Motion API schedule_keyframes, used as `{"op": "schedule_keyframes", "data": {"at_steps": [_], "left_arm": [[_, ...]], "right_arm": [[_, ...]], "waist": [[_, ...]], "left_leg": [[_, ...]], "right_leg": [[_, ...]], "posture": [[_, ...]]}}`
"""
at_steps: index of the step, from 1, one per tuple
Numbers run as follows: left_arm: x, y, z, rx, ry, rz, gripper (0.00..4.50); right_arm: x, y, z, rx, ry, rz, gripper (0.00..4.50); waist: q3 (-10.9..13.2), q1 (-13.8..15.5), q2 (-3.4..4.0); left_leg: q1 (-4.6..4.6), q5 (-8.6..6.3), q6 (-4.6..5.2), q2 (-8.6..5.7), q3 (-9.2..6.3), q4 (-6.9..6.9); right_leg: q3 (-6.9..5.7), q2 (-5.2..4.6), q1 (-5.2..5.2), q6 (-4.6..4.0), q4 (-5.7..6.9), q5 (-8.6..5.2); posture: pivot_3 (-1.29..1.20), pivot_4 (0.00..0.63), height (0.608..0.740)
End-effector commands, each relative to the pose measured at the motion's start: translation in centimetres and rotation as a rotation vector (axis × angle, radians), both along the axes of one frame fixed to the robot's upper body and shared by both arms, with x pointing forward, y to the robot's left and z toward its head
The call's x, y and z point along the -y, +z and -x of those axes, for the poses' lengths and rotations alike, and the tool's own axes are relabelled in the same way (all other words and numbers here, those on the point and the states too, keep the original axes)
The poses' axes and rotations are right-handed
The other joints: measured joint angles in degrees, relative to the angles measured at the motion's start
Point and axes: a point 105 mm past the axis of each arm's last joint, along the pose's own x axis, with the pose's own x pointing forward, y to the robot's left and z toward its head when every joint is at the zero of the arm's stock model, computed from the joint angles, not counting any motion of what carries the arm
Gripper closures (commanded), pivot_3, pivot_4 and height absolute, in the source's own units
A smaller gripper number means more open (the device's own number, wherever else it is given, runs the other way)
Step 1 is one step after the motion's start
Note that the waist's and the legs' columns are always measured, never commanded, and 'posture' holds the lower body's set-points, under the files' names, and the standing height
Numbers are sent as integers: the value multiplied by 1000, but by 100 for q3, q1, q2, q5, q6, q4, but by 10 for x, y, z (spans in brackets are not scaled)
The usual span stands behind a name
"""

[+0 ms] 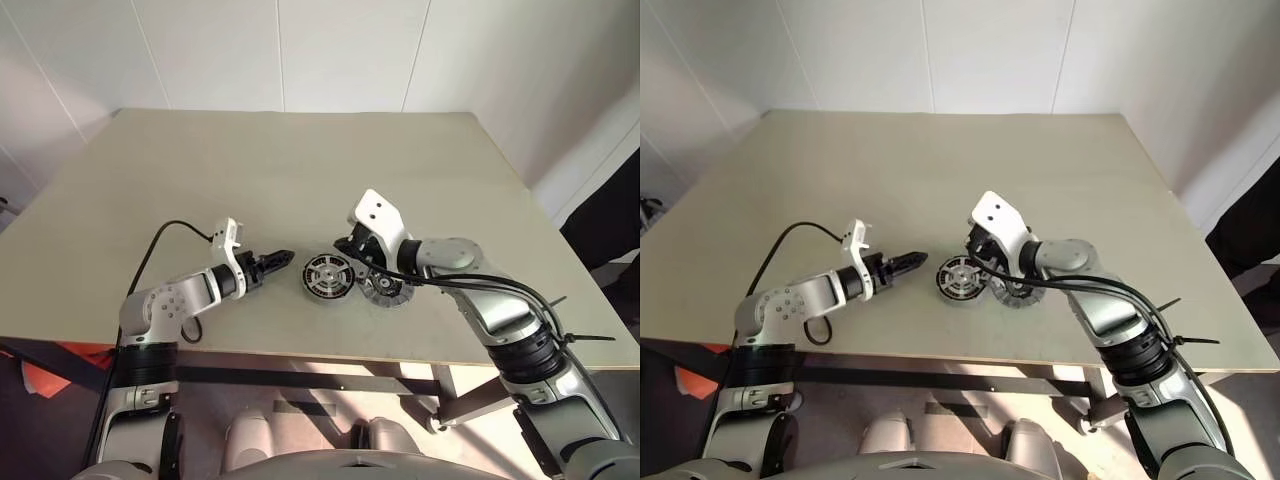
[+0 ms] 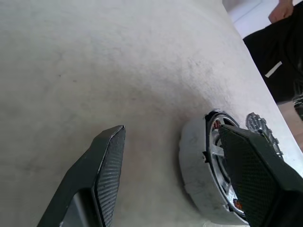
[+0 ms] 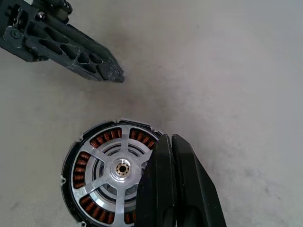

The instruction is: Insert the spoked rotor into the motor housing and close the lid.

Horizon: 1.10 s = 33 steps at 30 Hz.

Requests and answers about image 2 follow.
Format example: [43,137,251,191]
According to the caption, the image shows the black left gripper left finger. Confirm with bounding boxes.
[36,124,126,227]

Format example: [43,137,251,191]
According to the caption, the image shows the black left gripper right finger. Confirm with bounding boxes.
[218,124,303,227]

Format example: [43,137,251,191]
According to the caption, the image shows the silver spoked rotor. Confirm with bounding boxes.
[205,113,247,218]

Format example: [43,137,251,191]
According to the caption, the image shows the grey motor housing copper windings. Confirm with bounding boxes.
[178,109,249,224]

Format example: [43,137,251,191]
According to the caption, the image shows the bystander bare hand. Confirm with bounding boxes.
[268,0,295,24]

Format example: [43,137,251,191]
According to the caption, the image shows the bystander in black clothing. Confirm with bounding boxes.
[243,0,303,119]

